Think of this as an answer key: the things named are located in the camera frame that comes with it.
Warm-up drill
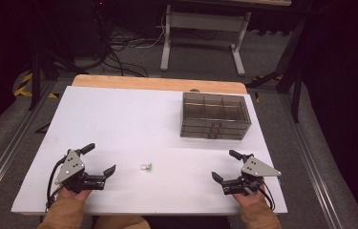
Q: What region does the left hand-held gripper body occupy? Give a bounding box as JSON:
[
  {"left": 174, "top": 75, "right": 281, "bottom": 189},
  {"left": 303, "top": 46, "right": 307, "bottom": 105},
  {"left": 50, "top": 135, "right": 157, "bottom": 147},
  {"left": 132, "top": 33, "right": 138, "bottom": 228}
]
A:
[{"left": 53, "top": 148, "right": 108, "bottom": 194}]

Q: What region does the person's right hand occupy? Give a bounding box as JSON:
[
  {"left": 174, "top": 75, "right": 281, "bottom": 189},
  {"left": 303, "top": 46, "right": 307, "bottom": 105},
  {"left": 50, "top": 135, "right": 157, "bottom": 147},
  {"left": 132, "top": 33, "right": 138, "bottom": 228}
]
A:
[{"left": 231, "top": 189, "right": 265, "bottom": 208}]

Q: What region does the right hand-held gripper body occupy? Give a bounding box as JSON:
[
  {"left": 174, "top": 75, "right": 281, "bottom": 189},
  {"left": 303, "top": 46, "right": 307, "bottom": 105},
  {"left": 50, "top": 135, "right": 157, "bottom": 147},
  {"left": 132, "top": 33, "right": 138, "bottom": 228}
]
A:
[{"left": 221, "top": 156, "right": 283, "bottom": 197}]

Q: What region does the person's left hand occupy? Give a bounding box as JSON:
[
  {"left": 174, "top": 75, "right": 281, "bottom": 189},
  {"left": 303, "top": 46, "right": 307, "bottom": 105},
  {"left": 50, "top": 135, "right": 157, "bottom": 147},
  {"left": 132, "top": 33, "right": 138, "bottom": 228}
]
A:
[{"left": 59, "top": 186, "right": 93, "bottom": 202}]

